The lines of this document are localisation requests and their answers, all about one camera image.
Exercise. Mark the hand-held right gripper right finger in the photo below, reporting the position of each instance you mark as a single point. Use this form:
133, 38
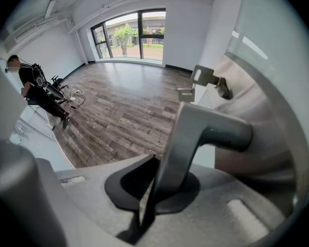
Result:
208, 220

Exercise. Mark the ceiling light fixture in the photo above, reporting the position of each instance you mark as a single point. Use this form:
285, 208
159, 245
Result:
50, 8

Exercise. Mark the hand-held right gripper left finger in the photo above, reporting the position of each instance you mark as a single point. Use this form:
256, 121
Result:
92, 215

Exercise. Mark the green tree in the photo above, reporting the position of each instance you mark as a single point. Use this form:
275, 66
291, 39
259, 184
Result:
124, 35

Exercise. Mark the frosted glass door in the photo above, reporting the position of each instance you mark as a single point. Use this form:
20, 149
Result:
273, 22

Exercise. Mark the white ceiling pipes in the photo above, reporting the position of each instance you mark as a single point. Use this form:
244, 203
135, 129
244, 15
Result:
41, 26

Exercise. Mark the small white blue object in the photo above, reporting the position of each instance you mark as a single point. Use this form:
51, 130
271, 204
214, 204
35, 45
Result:
53, 128

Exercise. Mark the white extension lead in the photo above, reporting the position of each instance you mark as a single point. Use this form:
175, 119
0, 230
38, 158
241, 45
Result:
74, 95

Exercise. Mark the curved black framed window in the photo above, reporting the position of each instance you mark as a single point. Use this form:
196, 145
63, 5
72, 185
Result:
141, 35

